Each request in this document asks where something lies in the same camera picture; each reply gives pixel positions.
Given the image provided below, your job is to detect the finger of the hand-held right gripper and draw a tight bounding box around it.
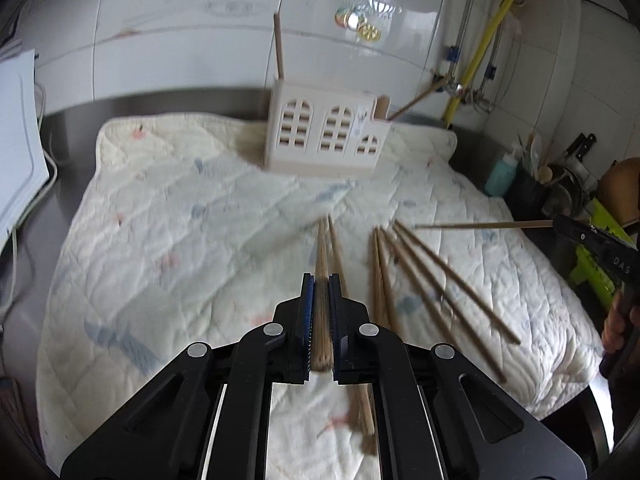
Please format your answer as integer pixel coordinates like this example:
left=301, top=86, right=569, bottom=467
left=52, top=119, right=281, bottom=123
left=552, top=215, right=601, bottom=250

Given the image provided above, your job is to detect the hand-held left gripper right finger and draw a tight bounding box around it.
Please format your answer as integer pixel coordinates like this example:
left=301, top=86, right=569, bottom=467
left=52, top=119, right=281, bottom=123
left=327, top=272, right=588, bottom=480

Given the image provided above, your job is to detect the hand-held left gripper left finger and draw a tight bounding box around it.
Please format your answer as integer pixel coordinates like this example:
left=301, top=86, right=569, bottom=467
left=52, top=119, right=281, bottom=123
left=60, top=272, right=317, bottom=480

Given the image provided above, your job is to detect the white house-shaped utensil holder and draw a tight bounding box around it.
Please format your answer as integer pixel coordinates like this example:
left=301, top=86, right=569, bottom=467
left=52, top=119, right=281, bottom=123
left=264, top=80, right=391, bottom=178

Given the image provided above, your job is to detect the person's right hand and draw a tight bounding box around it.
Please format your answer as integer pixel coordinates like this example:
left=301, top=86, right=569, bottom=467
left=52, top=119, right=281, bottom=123
left=601, top=292, right=626, bottom=357

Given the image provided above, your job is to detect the green plastic rack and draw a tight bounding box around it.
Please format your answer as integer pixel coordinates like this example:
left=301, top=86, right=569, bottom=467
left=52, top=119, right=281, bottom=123
left=570, top=197, right=636, bottom=308

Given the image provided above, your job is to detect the metal pan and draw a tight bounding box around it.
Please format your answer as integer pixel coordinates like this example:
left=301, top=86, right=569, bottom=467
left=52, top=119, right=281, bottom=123
left=542, top=166, right=593, bottom=218

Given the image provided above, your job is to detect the black utensil pot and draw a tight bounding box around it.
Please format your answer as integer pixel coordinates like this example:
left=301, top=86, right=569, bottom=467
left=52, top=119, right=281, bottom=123
left=505, top=165, right=551, bottom=221

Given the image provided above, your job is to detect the wooden cutting board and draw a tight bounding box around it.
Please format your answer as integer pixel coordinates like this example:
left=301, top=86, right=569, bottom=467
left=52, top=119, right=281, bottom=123
left=597, top=157, right=640, bottom=228

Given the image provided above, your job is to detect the teal pump bottle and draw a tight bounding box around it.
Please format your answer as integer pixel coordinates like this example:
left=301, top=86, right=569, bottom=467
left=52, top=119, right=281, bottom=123
left=484, top=152, right=521, bottom=198

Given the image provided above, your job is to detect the pale spatula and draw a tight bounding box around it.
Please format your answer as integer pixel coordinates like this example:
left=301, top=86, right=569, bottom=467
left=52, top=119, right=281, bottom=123
left=527, top=132, right=544, bottom=171

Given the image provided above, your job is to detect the cream quilted mat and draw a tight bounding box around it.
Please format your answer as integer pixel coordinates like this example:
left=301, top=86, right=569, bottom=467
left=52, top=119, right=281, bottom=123
left=37, top=114, right=603, bottom=480

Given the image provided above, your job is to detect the metal pipe valve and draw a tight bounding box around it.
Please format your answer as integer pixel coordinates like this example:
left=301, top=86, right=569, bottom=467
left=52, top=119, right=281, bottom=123
left=434, top=71, right=482, bottom=107

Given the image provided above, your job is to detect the white microwave oven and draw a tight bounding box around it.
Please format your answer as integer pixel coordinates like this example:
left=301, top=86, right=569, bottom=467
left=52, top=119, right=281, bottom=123
left=0, top=50, right=51, bottom=241

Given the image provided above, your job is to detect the black handled knife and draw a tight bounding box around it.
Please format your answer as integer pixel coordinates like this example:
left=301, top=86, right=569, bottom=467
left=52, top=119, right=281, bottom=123
left=562, top=132, right=599, bottom=164

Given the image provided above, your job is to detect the braided metal hose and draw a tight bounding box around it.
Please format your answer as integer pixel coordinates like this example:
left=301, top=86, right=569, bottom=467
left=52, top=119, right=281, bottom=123
left=480, top=20, right=521, bottom=106
left=450, top=0, right=476, bottom=86

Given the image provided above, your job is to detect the yellow gas hose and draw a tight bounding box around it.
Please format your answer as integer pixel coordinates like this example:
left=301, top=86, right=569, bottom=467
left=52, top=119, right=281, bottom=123
left=442, top=0, right=523, bottom=128

